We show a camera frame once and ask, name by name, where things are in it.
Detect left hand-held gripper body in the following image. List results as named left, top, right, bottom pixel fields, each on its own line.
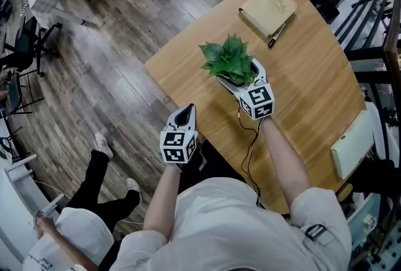
left=159, top=122, right=199, bottom=165

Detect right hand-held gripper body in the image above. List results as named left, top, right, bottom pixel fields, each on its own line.
left=236, top=82, right=276, bottom=121

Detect green plant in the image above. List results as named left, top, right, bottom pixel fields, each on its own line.
left=199, top=33, right=256, bottom=88

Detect person's left forearm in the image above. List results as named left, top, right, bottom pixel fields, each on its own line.
left=142, top=163, right=182, bottom=242

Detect person's right forearm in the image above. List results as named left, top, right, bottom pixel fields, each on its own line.
left=260, top=116, right=311, bottom=213

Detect black pen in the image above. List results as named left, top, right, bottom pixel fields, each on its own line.
left=268, top=22, right=287, bottom=49

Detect person's black trousers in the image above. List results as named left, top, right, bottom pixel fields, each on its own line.
left=177, top=138, right=248, bottom=195

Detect wooden table with white legs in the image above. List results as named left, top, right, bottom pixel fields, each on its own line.
left=143, top=0, right=367, bottom=214

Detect beige book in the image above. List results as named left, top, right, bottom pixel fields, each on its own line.
left=238, top=0, right=298, bottom=38

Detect person's white shirt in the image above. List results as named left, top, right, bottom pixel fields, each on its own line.
left=109, top=177, right=353, bottom=271

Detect pale green flat box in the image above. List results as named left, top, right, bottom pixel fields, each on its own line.
left=330, top=109, right=376, bottom=180

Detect yellow lidded container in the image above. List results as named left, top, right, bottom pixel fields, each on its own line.
left=337, top=183, right=354, bottom=203

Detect black metal railing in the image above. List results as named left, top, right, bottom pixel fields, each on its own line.
left=333, top=0, right=401, bottom=151

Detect light blue table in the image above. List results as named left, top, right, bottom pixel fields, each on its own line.
left=346, top=193, right=385, bottom=252

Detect small white flower pot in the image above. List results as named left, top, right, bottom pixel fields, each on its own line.
left=363, top=214, right=378, bottom=235

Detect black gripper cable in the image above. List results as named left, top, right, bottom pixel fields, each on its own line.
left=236, top=106, right=267, bottom=208

